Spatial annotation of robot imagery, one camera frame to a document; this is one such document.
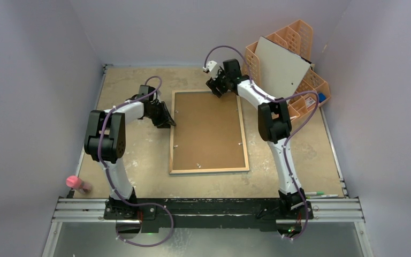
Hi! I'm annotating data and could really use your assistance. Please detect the white marker pen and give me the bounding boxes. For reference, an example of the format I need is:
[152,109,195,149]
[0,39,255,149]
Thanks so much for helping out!
[310,194,339,199]

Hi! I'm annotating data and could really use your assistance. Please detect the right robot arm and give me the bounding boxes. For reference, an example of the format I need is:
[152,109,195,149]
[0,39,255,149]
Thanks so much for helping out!
[203,59,307,218]

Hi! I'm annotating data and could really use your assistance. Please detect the brown cardboard backing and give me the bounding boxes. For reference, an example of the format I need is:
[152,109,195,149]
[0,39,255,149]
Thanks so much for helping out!
[172,92,246,171]

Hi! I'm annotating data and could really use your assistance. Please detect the pink glue stick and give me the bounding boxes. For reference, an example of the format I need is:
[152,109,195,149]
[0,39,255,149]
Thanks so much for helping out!
[66,176,92,194]

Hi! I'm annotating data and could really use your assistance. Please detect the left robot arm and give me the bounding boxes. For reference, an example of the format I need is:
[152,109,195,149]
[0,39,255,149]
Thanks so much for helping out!
[84,85,176,219]

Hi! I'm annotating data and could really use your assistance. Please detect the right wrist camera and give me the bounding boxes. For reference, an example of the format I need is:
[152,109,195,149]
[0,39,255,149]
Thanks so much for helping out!
[203,61,220,79]

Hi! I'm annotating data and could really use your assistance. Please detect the green marker pen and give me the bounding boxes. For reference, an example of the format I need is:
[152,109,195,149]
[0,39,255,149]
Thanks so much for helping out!
[305,191,324,196]

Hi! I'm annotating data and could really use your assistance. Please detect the red white card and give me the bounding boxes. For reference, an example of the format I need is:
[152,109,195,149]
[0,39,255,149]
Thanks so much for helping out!
[305,97,316,109]

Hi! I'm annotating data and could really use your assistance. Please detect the blue wooden picture frame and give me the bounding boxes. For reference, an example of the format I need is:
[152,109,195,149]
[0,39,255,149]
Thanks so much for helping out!
[169,89,250,175]

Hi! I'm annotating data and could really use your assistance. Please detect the grey board in organizer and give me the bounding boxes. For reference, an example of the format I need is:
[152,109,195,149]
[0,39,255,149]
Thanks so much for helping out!
[255,36,311,99]

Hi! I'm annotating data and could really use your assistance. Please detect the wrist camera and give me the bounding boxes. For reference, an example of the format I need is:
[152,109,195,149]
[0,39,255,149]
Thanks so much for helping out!
[203,61,220,79]
[136,85,161,101]

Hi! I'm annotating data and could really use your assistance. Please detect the blue item in organizer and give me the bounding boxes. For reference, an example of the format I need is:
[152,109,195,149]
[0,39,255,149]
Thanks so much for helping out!
[318,93,327,103]

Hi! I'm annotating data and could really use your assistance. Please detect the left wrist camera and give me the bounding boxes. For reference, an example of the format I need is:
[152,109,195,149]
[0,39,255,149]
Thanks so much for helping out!
[136,85,161,101]

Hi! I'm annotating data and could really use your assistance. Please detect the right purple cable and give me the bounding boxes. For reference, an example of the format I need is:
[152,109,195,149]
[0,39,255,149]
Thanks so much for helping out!
[203,45,321,242]

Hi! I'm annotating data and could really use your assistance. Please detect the orange plastic desk organizer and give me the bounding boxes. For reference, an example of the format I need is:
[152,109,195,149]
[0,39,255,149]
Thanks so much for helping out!
[241,20,331,122]

